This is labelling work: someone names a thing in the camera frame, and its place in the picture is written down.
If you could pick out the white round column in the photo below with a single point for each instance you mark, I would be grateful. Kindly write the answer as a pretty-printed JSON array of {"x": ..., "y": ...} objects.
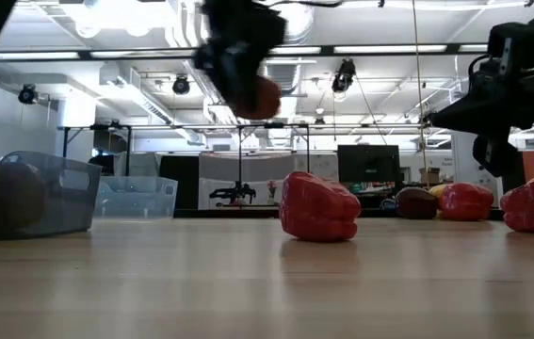
[{"x": 464, "y": 160}]

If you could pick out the black overhead frame beam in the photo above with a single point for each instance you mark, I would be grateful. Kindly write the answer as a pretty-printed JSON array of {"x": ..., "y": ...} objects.
[{"x": 379, "y": 48}]

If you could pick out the black table edge rail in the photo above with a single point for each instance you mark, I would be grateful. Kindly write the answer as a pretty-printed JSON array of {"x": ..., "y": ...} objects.
[{"x": 229, "y": 213}]

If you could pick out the black ceiling spotlight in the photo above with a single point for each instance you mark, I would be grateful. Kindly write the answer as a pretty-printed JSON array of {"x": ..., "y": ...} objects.
[
  {"x": 343, "y": 75},
  {"x": 181, "y": 85},
  {"x": 27, "y": 94}
]

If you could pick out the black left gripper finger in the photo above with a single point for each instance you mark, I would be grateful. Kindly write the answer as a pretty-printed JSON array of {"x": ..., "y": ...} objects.
[
  {"x": 263, "y": 70},
  {"x": 231, "y": 85}
]

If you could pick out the grey translucent plastic basket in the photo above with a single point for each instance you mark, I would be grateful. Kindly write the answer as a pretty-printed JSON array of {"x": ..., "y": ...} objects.
[{"x": 66, "y": 207}]

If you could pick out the cardboard box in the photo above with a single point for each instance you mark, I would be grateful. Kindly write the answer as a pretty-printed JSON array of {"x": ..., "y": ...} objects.
[{"x": 431, "y": 175}]

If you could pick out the dark red onion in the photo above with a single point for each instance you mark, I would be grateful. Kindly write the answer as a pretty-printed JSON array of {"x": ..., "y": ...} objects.
[
  {"x": 3, "y": 198},
  {"x": 416, "y": 203},
  {"x": 259, "y": 101}
]

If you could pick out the black background table frame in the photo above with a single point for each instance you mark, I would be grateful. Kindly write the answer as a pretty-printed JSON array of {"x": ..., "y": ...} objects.
[{"x": 127, "y": 146}]

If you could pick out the black background robot arm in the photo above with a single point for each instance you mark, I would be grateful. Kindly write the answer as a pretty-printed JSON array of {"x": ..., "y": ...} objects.
[{"x": 234, "y": 193}]

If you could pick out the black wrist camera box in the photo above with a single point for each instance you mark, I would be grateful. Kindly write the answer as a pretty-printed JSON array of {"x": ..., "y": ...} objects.
[{"x": 516, "y": 44}]

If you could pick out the clear plastic basket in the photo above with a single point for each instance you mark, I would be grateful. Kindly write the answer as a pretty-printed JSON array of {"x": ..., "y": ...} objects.
[{"x": 134, "y": 198}]

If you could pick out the black computer monitor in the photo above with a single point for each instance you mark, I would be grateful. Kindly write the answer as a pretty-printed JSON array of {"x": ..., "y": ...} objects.
[{"x": 368, "y": 163}]

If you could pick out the small blue white object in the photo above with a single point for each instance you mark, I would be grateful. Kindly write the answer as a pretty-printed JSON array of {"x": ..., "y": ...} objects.
[{"x": 388, "y": 204}]

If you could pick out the small flower pot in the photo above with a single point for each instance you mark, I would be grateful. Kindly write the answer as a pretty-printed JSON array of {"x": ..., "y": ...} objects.
[{"x": 272, "y": 189}]

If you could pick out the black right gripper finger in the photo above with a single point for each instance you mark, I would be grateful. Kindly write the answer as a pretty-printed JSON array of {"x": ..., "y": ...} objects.
[
  {"x": 495, "y": 155},
  {"x": 474, "y": 117}
]

